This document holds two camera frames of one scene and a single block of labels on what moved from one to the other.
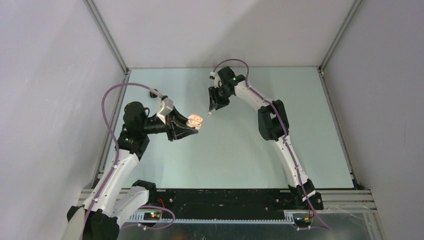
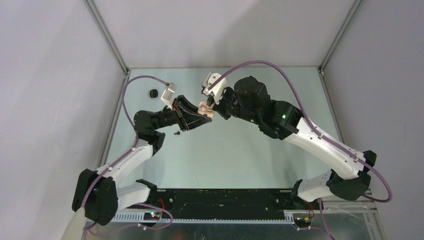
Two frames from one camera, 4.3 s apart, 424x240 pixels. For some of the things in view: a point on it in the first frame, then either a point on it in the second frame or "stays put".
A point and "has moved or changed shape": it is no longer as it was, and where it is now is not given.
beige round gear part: (194, 121) has moved or changed shape
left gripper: (175, 132) -> (187, 121)
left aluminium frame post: (107, 35) stays put
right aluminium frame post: (339, 34) stays put
